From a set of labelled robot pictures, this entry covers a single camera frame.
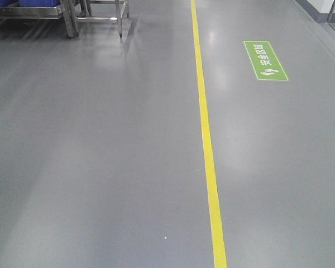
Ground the stainless steel shelf rack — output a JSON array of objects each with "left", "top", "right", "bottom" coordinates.
[{"left": 0, "top": 1, "right": 130, "bottom": 38}]

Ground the yellow floor line tape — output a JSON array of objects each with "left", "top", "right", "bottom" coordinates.
[{"left": 191, "top": 1, "right": 228, "bottom": 268}]

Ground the green safety floor sign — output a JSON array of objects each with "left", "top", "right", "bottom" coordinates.
[{"left": 243, "top": 41, "right": 289, "bottom": 82}]

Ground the blue plastic bin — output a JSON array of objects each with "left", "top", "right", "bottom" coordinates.
[{"left": 19, "top": 0, "right": 60, "bottom": 7}]

